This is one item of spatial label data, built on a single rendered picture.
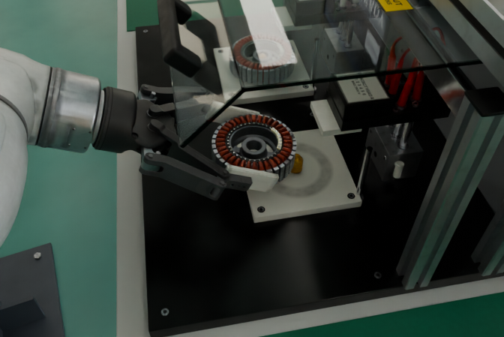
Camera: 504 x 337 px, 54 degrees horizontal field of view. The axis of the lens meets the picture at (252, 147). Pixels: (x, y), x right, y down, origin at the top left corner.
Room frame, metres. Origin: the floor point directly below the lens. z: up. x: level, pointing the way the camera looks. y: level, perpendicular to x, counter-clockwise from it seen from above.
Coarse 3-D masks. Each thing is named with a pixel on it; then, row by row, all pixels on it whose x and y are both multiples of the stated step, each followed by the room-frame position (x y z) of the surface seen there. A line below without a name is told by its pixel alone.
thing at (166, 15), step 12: (168, 0) 0.45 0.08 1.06; (180, 0) 0.47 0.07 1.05; (168, 12) 0.43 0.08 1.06; (180, 12) 0.46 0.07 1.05; (168, 24) 0.41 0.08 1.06; (180, 24) 0.46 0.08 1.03; (168, 36) 0.39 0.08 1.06; (168, 48) 0.38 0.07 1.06; (180, 48) 0.38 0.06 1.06; (168, 60) 0.37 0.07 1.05; (180, 60) 0.37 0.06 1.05; (192, 60) 0.37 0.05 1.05; (192, 72) 0.37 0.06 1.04
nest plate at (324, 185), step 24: (240, 144) 0.53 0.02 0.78; (312, 144) 0.53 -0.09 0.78; (336, 144) 0.53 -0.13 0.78; (312, 168) 0.48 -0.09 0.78; (336, 168) 0.48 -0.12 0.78; (264, 192) 0.44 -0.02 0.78; (288, 192) 0.44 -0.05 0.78; (312, 192) 0.44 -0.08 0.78; (336, 192) 0.44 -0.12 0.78; (264, 216) 0.40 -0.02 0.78; (288, 216) 0.40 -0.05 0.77
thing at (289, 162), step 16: (224, 128) 0.49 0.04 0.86; (240, 128) 0.49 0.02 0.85; (256, 128) 0.50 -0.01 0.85; (272, 128) 0.49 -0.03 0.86; (288, 128) 0.49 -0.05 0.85; (224, 144) 0.46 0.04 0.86; (256, 144) 0.47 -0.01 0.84; (272, 144) 0.48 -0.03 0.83; (288, 144) 0.46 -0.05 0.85; (224, 160) 0.43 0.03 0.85; (240, 160) 0.43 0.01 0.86; (256, 160) 0.43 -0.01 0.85; (272, 160) 0.43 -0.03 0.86; (288, 160) 0.44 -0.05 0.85
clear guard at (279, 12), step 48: (192, 0) 0.49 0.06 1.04; (240, 0) 0.45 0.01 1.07; (288, 0) 0.45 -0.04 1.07; (336, 0) 0.45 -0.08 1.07; (192, 48) 0.42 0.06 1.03; (240, 48) 0.37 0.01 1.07; (288, 48) 0.37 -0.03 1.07; (336, 48) 0.37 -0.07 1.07; (384, 48) 0.37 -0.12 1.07; (432, 48) 0.37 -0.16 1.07; (192, 96) 0.35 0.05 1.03
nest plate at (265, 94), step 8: (280, 88) 0.66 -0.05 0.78; (288, 88) 0.66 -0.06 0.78; (296, 88) 0.66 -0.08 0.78; (304, 88) 0.66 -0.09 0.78; (312, 88) 0.66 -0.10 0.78; (240, 96) 0.64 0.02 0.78; (248, 96) 0.64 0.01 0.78; (256, 96) 0.64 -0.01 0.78; (264, 96) 0.64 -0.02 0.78; (272, 96) 0.65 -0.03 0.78; (280, 96) 0.65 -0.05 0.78; (288, 96) 0.65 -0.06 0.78; (296, 96) 0.65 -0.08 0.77; (232, 104) 0.63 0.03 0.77
